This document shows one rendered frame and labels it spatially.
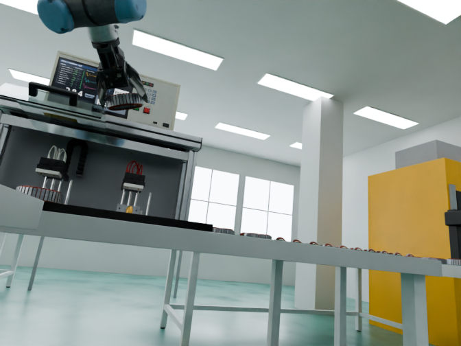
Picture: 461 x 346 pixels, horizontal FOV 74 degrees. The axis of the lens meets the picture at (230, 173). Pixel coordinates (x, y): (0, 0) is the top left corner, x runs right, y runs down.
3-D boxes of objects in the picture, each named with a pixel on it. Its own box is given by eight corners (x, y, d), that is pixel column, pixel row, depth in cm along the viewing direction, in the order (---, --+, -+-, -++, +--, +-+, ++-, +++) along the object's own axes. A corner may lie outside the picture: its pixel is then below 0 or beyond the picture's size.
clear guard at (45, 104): (100, 118, 79) (105, 97, 81) (-9, 93, 71) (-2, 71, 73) (103, 151, 109) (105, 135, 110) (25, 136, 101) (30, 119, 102)
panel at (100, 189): (178, 229, 121) (188, 157, 129) (-21, 204, 99) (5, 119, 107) (178, 229, 122) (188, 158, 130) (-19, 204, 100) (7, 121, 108)
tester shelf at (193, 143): (201, 148, 115) (202, 137, 116) (-13, 101, 93) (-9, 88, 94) (177, 171, 155) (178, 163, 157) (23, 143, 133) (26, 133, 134)
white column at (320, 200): (341, 315, 428) (343, 102, 510) (314, 314, 413) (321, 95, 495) (318, 307, 474) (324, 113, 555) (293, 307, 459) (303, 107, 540)
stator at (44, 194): (60, 204, 82) (64, 190, 83) (10, 197, 77) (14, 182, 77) (60, 206, 91) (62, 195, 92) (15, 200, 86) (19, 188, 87)
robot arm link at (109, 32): (86, 19, 80) (118, 16, 81) (92, 37, 83) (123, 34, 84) (81, 27, 75) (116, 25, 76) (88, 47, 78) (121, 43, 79)
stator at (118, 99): (141, 103, 90) (139, 90, 90) (102, 108, 89) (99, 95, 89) (146, 108, 102) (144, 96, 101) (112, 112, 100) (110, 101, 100)
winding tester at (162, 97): (173, 133, 115) (180, 84, 120) (42, 103, 101) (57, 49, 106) (158, 158, 151) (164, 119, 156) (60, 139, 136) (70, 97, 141)
